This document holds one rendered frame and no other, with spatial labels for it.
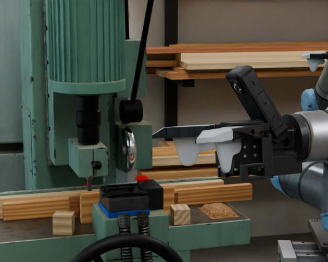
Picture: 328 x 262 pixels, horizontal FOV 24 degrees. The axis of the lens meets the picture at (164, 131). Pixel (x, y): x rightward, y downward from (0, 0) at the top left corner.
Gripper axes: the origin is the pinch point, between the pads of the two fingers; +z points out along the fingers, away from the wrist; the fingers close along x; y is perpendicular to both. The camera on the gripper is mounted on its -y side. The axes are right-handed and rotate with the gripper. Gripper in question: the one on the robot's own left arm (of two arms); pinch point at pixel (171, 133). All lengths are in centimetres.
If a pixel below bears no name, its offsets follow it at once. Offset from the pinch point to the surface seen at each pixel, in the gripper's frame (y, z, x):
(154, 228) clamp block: 24, -18, 52
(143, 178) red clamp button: 13, -18, 59
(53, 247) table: 27, 1, 65
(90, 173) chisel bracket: 13, -11, 73
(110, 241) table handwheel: 23, -5, 45
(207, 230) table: 27, -34, 61
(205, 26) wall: -37, -145, 280
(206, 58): -18, -124, 239
